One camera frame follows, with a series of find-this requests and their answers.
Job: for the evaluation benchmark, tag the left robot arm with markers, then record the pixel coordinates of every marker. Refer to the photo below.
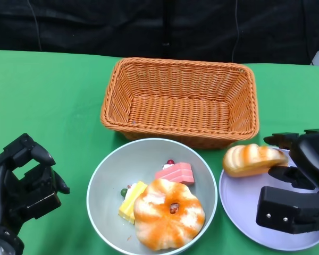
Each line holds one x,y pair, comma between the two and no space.
5,241

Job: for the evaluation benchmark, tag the yellow cake slice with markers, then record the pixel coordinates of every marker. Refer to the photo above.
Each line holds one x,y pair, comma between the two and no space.
131,202

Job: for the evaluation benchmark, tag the orange wicker basket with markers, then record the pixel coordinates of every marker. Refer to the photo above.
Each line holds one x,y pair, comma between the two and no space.
180,111

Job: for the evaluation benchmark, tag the elongated ribbed bread loaf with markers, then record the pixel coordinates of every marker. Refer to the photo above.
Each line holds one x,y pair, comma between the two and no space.
250,162

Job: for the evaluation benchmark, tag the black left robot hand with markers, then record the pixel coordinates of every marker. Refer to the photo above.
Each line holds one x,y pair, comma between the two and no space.
5,186

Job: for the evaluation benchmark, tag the salmon pink cake slice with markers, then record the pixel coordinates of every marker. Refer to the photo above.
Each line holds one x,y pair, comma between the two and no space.
178,174

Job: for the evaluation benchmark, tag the black backdrop cloth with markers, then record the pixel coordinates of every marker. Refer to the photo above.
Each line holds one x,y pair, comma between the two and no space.
95,24

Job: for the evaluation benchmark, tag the lavender plate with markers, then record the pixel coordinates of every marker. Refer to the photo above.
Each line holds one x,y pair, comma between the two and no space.
236,202

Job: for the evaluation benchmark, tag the round pumpkin-shaped bread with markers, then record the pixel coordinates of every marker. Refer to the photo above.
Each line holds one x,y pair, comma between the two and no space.
170,228

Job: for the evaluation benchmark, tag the green tablecloth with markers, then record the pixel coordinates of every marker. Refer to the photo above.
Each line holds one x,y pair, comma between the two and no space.
42,93

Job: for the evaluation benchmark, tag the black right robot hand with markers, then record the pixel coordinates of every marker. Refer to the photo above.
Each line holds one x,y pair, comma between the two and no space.
313,159

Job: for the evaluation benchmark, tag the grey-green bowl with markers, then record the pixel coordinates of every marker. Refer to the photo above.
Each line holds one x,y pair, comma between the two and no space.
114,170

